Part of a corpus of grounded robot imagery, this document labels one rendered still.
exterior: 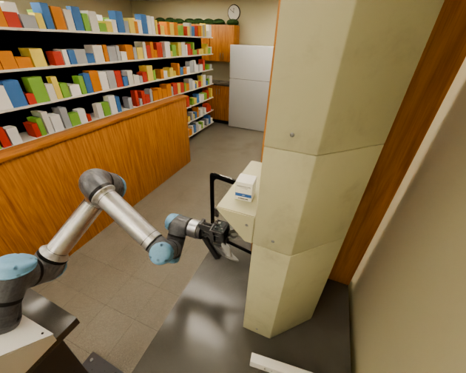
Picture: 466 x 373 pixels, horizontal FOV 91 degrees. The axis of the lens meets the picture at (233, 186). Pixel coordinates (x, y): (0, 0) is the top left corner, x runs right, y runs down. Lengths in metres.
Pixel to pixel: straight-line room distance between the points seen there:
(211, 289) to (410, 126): 0.97
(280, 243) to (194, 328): 0.57
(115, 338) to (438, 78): 2.29
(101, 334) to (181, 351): 1.30
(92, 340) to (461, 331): 2.11
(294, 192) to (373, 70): 0.27
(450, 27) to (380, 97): 0.34
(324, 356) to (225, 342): 0.36
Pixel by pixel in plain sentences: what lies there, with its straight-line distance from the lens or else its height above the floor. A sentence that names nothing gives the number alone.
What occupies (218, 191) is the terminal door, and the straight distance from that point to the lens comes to 1.07.
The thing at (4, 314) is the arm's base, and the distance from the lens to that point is 1.16.
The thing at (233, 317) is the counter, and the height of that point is 0.94.
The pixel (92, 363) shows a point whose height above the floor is 0.02.
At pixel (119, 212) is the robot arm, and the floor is 1.37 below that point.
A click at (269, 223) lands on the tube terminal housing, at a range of 0.61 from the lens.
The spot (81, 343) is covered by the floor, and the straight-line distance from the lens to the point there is 2.30.
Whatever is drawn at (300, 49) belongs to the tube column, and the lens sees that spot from 0.46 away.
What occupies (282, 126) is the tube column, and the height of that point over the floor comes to 1.76.
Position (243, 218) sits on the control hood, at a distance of 0.62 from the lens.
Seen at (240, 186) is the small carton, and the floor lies 1.56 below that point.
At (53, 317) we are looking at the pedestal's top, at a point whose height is 0.94.
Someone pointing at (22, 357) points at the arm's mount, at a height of 1.01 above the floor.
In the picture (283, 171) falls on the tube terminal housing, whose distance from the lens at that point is 0.51.
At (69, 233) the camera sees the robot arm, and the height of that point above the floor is 1.22.
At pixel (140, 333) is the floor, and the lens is 2.18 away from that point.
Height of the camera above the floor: 1.90
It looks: 33 degrees down
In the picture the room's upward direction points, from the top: 2 degrees clockwise
